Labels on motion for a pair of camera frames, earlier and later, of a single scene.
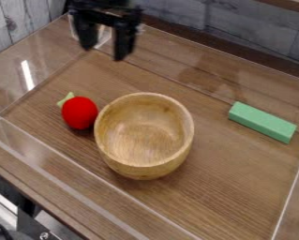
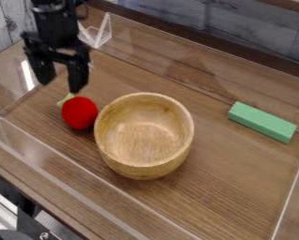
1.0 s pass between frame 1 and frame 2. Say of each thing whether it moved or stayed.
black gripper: moved
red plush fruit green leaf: stayed
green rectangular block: stayed
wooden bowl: stayed
